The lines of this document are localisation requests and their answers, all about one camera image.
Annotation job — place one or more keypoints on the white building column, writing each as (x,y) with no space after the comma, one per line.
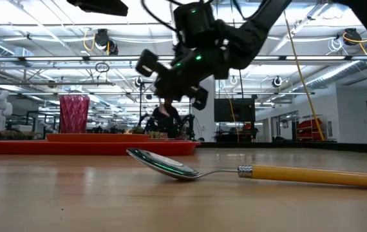
(207,125)

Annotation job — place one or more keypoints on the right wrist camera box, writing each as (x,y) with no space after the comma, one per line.
(194,25)

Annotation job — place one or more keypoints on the red plastic tray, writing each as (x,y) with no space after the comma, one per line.
(90,149)

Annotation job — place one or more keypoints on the distant rack with red bins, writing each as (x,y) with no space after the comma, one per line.
(309,125)

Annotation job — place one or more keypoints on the red translucent faceted cup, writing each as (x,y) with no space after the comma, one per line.
(74,114)

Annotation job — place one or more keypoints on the small black ceiling reel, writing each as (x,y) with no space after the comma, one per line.
(138,82)
(277,81)

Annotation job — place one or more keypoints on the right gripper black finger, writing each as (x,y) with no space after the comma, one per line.
(200,98)
(146,62)

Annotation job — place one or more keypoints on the person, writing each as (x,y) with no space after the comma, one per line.
(167,120)

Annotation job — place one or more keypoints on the black wall screen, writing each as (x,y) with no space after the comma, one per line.
(235,109)

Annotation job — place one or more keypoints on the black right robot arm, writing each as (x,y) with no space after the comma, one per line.
(251,38)

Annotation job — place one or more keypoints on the long ceiling light strip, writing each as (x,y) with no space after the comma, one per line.
(58,58)

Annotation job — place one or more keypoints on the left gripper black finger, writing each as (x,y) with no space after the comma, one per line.
(106,8)

